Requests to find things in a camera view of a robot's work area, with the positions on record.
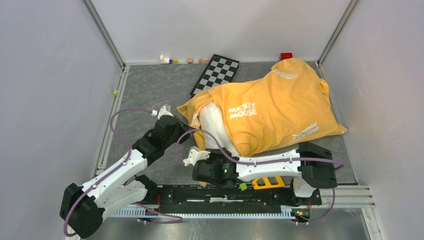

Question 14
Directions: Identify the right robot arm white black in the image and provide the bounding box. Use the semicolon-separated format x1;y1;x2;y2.
183;142;338;204

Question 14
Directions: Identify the white wooden block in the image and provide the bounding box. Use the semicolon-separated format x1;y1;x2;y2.
159;54;170;64

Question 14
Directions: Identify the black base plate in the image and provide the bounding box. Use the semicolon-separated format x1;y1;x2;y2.
140;184;322;214

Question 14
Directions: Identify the tan wooden cube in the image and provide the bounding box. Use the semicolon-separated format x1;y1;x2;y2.
198;181;208;188

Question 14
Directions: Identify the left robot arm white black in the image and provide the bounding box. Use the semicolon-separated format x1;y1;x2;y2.
59;115;191;239

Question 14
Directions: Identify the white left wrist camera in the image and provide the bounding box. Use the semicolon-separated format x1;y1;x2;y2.
151;104;174;120

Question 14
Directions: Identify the black white checkerboard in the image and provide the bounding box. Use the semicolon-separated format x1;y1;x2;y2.
189;54;240;98

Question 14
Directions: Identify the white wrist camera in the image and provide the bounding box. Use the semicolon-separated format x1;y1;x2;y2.
151;104;174;120
183;146;211;167

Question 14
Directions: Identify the flat tan wooden piece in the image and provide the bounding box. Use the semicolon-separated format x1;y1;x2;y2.
198;58;210;64

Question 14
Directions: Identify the white pillow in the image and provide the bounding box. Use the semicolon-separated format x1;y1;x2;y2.
198;102;240;157

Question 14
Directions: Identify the red blue block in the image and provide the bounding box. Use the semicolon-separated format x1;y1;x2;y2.
279;52;293;61

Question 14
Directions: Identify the white slotted cable duct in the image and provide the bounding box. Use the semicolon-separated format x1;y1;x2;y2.
111;206;295;220

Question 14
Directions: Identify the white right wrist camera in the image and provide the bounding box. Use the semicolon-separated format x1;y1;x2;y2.
183;146;211;167

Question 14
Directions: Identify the blue yellow pillowcase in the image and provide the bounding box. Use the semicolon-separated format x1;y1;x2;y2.
177;58;347;157

